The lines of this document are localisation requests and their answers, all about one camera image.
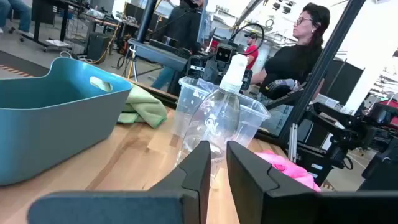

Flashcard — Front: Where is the black floor mat orange edge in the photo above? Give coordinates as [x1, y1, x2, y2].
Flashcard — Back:
[0, 49, 50, 78]

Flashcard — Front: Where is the pink microfiber towel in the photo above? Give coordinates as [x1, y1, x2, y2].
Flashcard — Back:
[254, 149, 322, 192]

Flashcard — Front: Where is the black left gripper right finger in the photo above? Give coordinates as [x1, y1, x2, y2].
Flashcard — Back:
[226, 140, 398, 224]

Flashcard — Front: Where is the green microfiber towel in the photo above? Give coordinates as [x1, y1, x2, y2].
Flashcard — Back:
[89, 76, 168, 129]

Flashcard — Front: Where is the black room divider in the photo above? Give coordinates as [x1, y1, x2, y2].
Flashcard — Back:
[320, 58, 365, 106]

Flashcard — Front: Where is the clear plastic bin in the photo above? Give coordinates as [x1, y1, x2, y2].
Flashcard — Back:
[171, 76, 271, 149]

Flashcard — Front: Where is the person's hand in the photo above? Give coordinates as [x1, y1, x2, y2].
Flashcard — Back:
[264, 78, 297, 100]

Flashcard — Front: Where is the black round post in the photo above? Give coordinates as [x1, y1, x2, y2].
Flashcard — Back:
[136, 0, 160, 44]

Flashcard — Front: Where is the black rolling desk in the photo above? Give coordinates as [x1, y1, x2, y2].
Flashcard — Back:
[20, 0, 85, 53]

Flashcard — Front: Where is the black computer tower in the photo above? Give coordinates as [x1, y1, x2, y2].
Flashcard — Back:
[86, 32, 111, 65]

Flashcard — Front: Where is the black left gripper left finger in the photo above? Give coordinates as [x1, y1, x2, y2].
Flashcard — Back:
[27, 140, 212, 224]

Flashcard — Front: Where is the black metal rig frame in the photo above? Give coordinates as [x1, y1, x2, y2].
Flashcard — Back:
[129, 0, 368, 187]

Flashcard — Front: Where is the person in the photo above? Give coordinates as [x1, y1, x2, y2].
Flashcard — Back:
[0, 0, 34, 35]
[244, 30, 259, 71]
[250, 2, 332, 134]
[150, 0, 206, 91]

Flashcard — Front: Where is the teal plastic basket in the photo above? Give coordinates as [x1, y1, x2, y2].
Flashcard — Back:
[0, 57, 134, 187]

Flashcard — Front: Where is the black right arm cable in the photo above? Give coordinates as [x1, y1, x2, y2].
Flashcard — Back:
[228, 22, 266, 57]

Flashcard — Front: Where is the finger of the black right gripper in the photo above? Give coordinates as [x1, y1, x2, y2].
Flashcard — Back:
[187, 55, 205, 79]
[241, 68, 253, 91]

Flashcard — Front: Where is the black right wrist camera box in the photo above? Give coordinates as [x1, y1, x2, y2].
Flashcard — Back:
[214, 42, 234, 65]

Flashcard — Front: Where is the gray desk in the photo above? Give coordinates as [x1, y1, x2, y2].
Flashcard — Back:
[127, 37, 189, 73]

